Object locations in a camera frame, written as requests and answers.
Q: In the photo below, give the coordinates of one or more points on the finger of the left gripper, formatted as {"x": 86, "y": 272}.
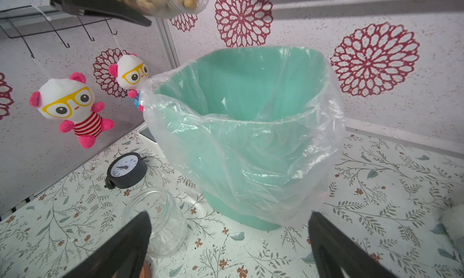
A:
{"x": 101, "y": 8}

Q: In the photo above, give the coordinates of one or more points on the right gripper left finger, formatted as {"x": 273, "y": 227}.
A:
{"x": 122, "y": 256}

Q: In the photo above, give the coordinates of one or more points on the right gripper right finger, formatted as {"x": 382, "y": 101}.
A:
{"x": 336, "y": 256}

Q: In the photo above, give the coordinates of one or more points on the brown jar lid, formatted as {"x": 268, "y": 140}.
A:
{"x": 146, "y": 271}

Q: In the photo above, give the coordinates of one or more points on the glass jar of peanuts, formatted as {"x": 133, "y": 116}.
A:
{"x": 168, "y": 223}

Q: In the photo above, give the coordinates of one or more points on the small black alarm clock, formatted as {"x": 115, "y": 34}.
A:
{"x": 126, "y": 171}

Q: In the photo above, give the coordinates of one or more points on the upper pink white plush doll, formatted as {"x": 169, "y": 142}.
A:
{"x": 131, "y": 73}

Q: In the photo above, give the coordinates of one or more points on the pink white plush doll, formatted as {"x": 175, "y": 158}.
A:
{"x": 131, "y": 73}
{"x": 73, "y": 103}

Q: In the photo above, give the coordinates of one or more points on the lower pink white plush doll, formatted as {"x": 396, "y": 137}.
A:
{"x": 73, "y": 103}

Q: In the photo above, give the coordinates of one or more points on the grey plush dog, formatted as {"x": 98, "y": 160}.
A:
{"x": 453, "y": 221}

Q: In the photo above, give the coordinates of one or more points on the black wire basket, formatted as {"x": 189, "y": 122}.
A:
{"x": 27, "y": 21}

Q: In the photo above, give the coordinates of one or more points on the aluminium rail frame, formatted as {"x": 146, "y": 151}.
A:
{"x": 5, "y": 215}

